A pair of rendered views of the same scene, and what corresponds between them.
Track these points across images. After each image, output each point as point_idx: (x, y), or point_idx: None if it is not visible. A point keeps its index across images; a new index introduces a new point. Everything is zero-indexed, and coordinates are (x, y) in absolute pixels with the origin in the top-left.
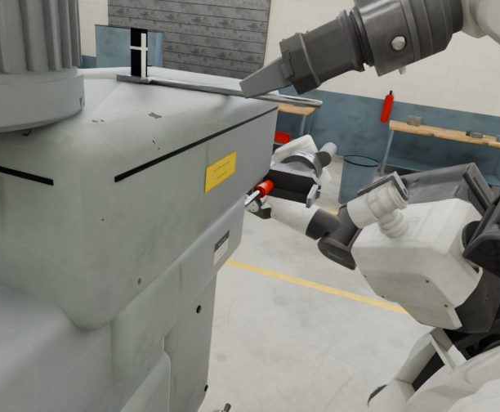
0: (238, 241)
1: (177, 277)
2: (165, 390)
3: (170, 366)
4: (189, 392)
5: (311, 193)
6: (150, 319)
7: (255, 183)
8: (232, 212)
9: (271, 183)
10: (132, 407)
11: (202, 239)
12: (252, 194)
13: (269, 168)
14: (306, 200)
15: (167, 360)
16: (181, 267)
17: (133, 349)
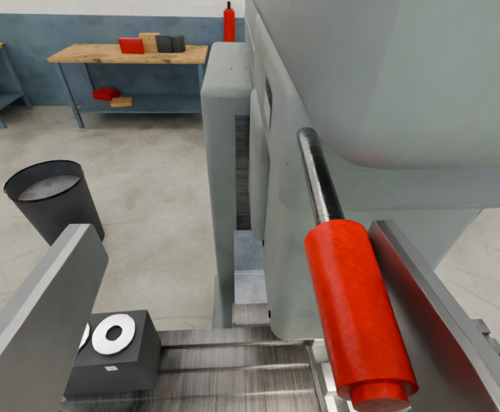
0: (275, 173)
1: (259, 42)
2: (254, 144)
3: (256, 133)
4: (268, 253)
5: (47, 262)
6: (256, 47)
7: (279, 48)
8: (278, 68)
9: (345, 349)
10: (255, 108)
11: (267, 37)
12: (323, 174)
13: (309, 89)
14: (95, 234)
15: (258, 126)
16: (260, 35)
17: (254, 52)
